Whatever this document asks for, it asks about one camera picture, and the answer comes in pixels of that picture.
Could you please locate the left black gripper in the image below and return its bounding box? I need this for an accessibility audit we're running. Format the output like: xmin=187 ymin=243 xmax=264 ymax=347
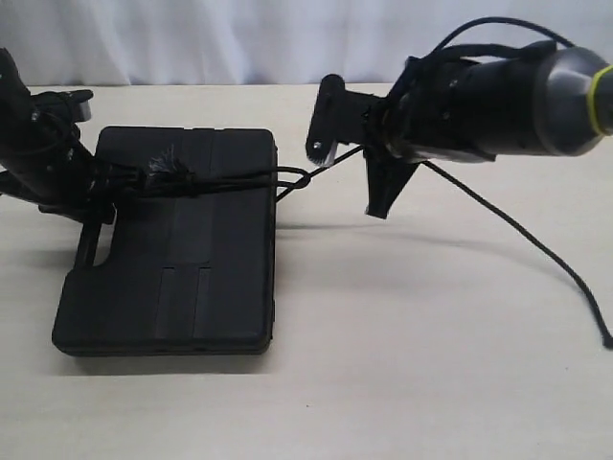
xmin=28 ymin=137 xmax=147 ymax=266

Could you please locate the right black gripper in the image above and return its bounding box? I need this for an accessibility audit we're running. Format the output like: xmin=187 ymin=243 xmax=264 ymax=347
xmin=358 ymin=93 xmax=421 ymax=219

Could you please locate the black braided rope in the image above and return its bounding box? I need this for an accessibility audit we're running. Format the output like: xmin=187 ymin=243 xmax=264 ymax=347
xmin=90 ymin=143 xmax=613 ymax=351

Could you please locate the black plastic carrying case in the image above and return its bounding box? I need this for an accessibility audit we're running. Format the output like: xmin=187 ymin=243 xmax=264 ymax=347
xmin=51 ymin=125 xmax=280 ymax=358

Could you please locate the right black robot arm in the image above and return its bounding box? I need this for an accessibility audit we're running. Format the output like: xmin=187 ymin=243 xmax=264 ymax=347
xmin=365 ymin=41 xmax=612 ymax=219

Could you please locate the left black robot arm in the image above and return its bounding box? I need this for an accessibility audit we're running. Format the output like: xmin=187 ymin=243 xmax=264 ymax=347
xmin=1 ymin=49 xmax=146 ymax=267

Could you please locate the white backdrop curtain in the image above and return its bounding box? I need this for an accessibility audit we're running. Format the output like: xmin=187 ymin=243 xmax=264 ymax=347
xmin=1 ymin=1 xmax=612 ymax=85

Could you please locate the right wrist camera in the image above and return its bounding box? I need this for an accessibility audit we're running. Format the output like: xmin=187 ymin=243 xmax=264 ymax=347
xmin=306 ymin=74 xmax=381 ymax=167

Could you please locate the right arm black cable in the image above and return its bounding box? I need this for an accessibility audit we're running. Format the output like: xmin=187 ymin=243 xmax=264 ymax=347
xmin=401 ymin=17 xmax=579 ymax=97

